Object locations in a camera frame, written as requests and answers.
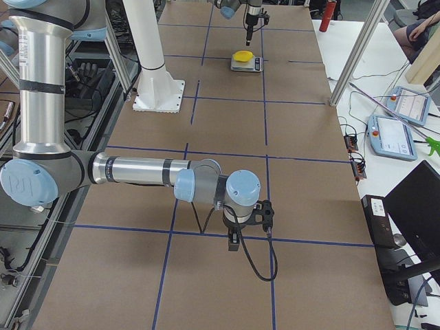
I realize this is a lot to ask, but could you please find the near teach pendant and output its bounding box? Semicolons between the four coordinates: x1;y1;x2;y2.
367;115;417;161

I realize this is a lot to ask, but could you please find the silver digital kitchen scale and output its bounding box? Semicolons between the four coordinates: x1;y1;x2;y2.
230;56;263;72

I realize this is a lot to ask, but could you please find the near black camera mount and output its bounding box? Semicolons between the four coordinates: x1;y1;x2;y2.
253;200;274;238

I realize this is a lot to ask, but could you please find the black monitor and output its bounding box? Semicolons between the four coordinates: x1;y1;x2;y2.
384;160;439;261

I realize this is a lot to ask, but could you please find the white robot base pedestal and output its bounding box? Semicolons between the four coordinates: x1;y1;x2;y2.
123;0;185;113

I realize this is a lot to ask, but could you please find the black box with label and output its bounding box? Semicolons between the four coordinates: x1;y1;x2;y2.
361;195;395;249

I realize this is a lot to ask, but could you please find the aluminium frame post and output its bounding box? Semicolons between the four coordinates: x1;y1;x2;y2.
329;0;390;107

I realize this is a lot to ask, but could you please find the red bottle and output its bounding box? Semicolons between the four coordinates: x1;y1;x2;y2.
319;0;338;32

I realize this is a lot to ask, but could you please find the seated person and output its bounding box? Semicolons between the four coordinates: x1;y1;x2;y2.
393;1;439;64

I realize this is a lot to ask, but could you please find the right orange connector board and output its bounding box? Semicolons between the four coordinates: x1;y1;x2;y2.
349;151;366;182

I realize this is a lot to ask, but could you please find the left orange connector board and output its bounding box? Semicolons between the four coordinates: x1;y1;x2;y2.
344;133;358;153

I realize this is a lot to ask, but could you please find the yellow mango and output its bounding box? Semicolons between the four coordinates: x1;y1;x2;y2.
232;50;254;63

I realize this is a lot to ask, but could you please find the orange connector board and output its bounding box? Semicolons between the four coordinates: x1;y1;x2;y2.
349;151;366;182
344;133;358;153

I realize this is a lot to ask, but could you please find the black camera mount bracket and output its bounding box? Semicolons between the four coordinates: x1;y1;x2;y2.
258;8;270;26

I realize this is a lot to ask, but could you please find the far teach pendant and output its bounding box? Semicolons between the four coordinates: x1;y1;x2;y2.
386;86;432;127

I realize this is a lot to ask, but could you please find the teach pendant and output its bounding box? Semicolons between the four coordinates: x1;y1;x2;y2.
386;86;432;127
367;115;417;161

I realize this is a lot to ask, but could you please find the brown paper table cover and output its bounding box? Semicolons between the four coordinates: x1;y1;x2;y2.
34;1;394;329

